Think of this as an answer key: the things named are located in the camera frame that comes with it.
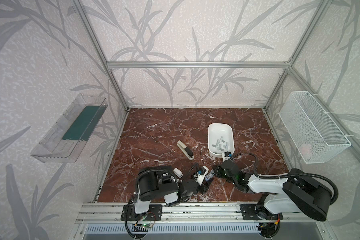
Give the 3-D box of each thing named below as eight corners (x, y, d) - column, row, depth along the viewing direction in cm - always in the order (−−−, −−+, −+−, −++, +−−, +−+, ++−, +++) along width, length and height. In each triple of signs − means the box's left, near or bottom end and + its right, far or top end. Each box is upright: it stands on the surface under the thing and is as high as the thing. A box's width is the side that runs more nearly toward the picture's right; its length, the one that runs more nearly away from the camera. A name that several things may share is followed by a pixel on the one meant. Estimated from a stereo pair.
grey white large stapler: (190, 161, 94) (190, 157, 90) (176, 145, 101) (175, 141, 98) (195, 157, 95) (195, 154, 92) (180, 142, 103) (180, 138, 99)
